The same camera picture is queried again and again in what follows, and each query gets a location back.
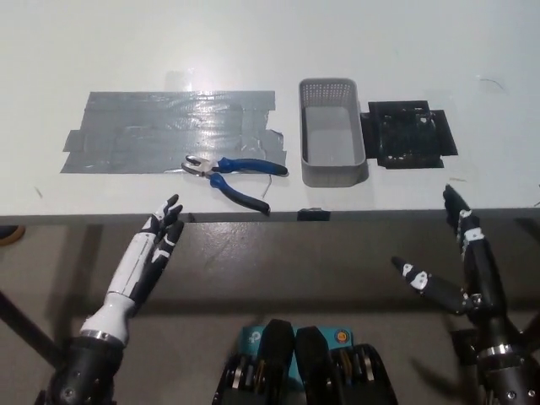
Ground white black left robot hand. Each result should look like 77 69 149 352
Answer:
78 193 185 349

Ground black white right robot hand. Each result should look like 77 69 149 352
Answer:
391 184 524 359

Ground blue handled pliers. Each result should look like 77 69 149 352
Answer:
181 154 289 216

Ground teal box on robot torso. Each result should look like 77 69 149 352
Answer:
240 325 354 381

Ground black robot torso blocks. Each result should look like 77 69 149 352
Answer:
210 318 397 405

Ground black table foot plate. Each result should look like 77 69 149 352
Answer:
449 328 482 366

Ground black diagonal table brace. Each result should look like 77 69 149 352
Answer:
0 289 64 372

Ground yellow black round object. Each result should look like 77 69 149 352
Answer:
0 224 25 248

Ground black tape patch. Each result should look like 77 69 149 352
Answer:
360 100 459 171

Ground grey perforated plastic basket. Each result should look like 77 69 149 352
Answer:
297 78 367 187

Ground grey duct tape patch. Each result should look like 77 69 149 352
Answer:
58 89 288 175

